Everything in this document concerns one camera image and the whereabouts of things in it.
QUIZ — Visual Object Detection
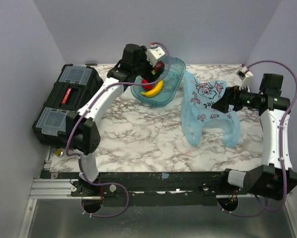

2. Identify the yellow fake banana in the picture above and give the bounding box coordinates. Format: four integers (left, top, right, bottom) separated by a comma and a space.
141, 80, 164, 98

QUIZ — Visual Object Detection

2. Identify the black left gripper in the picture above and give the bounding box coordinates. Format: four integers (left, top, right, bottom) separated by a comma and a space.
134, 47, 164, 85

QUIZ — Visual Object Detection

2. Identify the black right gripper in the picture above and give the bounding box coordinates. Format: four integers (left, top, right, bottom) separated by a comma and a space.
212, 83, 263, 113

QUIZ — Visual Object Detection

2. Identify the dark red fake fruit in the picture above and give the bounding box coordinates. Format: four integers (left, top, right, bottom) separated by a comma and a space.
152, 61, 165, 75

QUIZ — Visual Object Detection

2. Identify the small yellow metal object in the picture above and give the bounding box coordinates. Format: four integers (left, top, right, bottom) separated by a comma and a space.
53, 148, 64, 158

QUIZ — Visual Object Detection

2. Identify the red fake apple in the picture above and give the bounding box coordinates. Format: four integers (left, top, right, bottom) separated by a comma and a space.
141, 79, 154, 91

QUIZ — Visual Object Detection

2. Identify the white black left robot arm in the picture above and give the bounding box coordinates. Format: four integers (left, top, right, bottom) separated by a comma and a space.
66, 42, 169, 196

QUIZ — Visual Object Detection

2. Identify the aluminium extrusion rail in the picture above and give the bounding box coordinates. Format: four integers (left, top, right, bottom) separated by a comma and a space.
28, 178, 76, 200

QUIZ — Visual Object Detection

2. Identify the black plastic toolbox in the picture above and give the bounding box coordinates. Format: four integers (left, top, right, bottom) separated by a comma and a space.
32, 64, 103, 148

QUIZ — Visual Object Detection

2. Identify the teal transparent plastic tray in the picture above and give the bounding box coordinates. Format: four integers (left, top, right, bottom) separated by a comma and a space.
131, 57, 186, 107

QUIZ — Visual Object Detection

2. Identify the light blue plastic bag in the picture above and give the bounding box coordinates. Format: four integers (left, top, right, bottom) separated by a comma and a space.
180, 71, 241, 148

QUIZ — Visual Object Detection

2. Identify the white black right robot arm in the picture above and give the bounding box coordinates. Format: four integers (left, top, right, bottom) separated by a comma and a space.
212, 73, 297, 200

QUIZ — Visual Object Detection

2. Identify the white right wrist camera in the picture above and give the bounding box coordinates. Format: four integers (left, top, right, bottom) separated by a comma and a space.
236, 66, 253, 89

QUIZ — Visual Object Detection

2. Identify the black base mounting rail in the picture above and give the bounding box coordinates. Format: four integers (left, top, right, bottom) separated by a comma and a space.
40, 171, 263, 206

